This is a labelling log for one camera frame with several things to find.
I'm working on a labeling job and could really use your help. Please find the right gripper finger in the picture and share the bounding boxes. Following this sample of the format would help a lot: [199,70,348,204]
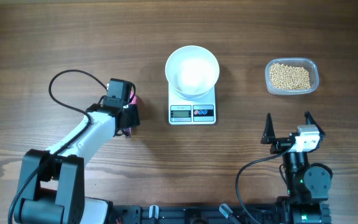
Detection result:
[304,111,326,139]
[260,113,275,144]

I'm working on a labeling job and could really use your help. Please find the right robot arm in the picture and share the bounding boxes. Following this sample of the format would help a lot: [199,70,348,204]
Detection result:
[260,111,333,224]

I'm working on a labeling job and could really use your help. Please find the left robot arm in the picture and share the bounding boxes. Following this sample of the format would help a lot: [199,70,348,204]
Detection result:
[7,78,140,223]

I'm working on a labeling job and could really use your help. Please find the white digital kitchen scale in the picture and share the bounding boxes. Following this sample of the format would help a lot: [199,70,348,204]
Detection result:
[168,86,217,125]

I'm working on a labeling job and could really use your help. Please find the white bowl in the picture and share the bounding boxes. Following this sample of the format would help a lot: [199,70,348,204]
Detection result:
[165,45,220,99]

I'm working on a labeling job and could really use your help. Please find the clear plastic container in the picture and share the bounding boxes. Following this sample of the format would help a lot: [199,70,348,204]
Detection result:
[265,58,319,95]

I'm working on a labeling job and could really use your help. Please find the soybeans in container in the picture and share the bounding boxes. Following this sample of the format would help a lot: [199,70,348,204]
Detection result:
[269,63,311,90]

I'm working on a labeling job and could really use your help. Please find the left black cable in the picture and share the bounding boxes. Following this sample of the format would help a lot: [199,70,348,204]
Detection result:
[7,69,109,224]

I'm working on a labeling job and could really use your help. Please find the black cable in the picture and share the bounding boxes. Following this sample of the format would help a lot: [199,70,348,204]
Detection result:
[7,69,109,224]
[235,142,296,224]

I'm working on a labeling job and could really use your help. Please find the right black cable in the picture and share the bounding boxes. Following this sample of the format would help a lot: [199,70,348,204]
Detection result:
[235,142,296,224]

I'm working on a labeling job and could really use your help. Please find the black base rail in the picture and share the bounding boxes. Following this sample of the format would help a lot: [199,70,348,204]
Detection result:
[107,203,332,224]

